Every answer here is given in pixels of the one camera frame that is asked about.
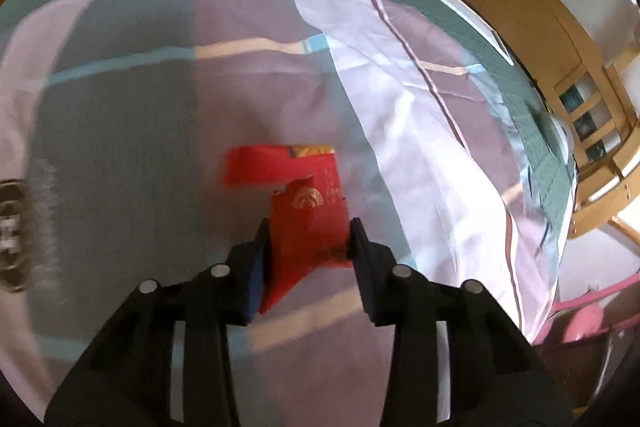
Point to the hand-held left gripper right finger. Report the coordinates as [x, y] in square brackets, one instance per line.
[365, 267]

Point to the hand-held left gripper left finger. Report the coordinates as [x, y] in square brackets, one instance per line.
[252, 277]

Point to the red cigarette pack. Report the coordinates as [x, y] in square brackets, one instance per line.
[305, 227]

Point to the pink plastic stool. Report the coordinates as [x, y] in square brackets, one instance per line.
[585, 322]

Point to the wooden bunk ladder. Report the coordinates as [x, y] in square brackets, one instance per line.
[600, 202]

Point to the white flat board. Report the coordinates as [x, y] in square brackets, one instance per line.
[462, 9]

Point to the wooden bunk bed frame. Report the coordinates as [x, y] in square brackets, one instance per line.
[530, 17]

